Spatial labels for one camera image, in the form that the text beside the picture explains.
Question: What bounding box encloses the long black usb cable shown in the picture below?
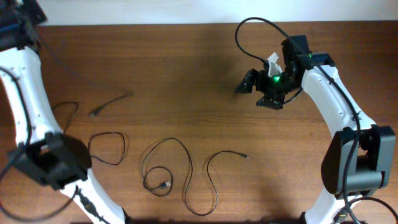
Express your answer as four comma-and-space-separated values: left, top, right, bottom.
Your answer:
141, 137, 249, 217

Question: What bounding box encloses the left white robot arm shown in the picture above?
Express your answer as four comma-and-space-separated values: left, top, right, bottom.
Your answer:
1, 1, 131, 223

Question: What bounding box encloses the short black usb cable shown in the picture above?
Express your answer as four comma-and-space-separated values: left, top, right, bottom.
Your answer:
51, 101, 127, 167

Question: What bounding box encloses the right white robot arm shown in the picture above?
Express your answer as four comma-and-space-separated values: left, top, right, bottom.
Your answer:
235, 35, 396, 223

